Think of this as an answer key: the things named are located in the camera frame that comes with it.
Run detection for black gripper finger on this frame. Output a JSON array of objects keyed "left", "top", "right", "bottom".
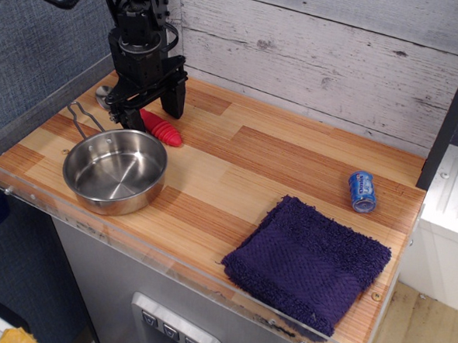
[
  {"left": 160, "top": 81, "right": 186, "bottom": 120},
  {"left": 120, "top": 109, "right": 146, "bottom": 132}
]

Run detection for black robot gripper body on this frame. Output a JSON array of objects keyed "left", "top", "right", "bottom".
[{"left": 105, "top": 28, "right": 188, "bottom": 123}]

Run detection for red handled metal spoon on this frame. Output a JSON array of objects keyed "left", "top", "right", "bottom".
[{"left": 95, "top": 85, "right": 182, "bottom": 147}]

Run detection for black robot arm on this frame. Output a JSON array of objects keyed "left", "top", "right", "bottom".
[{"left": 105, "top": 0, "right": 188, "bottom": 132}]

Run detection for stainless steel pot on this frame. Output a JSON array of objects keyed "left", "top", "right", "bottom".
[{"left": 62, "top": 102, "right": 168, "bottom": 216}]

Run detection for silver toy fridge cabinet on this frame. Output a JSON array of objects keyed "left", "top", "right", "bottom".
[{"left": 54, "top": 219, "right": 338, "bottom": 343}]

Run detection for purple terry cloth towel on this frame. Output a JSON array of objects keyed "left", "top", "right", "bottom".
[{"left": 222, "top": 196, "right": 392, "bottom": 336}]

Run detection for silver dispenser button panel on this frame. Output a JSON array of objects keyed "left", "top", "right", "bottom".
[{"left": 131, "top": 292, "right": 221, "bottom": 343}]

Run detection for small blue mentos can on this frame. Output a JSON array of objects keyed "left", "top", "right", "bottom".
[{"left": 348, "top": 171, "right": 376, "bottom": 213}]

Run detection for black and yellow object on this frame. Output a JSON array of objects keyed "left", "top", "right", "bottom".
[{"left": 0, "top": 327, "right": 39, "bottom": 343}]

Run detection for white side cabinet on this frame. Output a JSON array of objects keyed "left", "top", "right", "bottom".
[{"left": 399, "top": 144, "right": 458, "bottom": 310}]

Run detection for black vertical post left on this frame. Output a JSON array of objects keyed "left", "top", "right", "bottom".
[{"left": 160, "top": 0, "right": 171, "bottom": 58}]

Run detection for black vertical post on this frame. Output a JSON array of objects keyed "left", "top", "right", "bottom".
[
  {"left": 415, "top": 88, "right": 458, "bottom": 191},
  {"left": 160, "top": 0, "right": 171, "bottom": 58}
]

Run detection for black vertical post right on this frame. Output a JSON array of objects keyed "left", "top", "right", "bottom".
[{"left": 415, "top": 88, "right": 458, "bottom": 191}]

